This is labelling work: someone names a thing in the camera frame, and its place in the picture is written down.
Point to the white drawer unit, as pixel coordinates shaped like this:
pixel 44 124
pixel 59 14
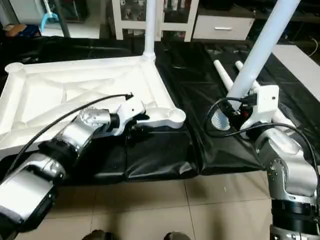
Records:
pixel 222 29

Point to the grey metal pole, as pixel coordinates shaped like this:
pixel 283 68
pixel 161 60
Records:
pixel 61 20

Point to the light blue plastic item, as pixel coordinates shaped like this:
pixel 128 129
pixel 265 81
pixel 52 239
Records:
pixel 49 17

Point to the white glass door cabinet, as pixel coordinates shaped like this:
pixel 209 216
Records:
pixel 130 17

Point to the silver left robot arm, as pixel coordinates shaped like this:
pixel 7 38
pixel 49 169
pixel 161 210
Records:
pixel 50 160

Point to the white plastic table leg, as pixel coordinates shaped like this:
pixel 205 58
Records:
pixel 260 50
pixel 150 30
pixel 280 117
pixel 222 72

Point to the white flat panel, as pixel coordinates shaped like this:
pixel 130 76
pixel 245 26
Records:
pixel 300 67

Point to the black work mat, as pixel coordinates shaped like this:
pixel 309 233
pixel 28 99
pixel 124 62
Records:
pixel 160 155

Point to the white plastic table top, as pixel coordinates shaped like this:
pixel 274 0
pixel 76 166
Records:
pixel 65 90

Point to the blue flat box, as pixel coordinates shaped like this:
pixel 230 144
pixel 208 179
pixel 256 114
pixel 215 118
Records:
pixel 20 31

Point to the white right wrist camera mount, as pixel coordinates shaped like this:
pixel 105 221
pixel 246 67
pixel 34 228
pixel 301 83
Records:
pixel 265 107

